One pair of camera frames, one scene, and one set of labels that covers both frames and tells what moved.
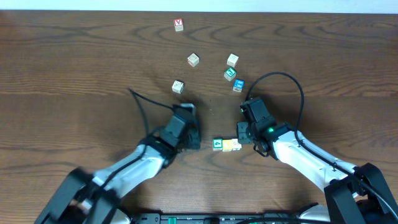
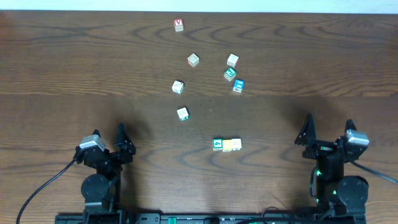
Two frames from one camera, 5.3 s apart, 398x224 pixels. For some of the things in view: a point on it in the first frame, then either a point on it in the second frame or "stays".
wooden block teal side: (236, 145) stays
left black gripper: (198, 134) → (113, 157)
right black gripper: (242, 137) → (321, 149)
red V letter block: (178, 24) stays
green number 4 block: (217, 144) stays
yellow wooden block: (227, 145) stays
